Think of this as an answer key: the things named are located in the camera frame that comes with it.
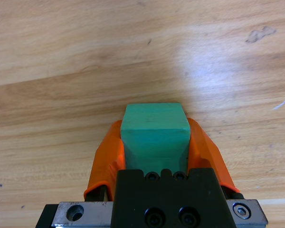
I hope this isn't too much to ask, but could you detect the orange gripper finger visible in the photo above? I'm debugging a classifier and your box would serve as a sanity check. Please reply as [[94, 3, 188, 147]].
[[186, 117, 243, 200], [83, 119, 127, 203]]

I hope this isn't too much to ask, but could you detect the green wooden cube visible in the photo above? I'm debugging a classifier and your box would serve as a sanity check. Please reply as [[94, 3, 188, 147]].
[[120, 102, 191, 176]]

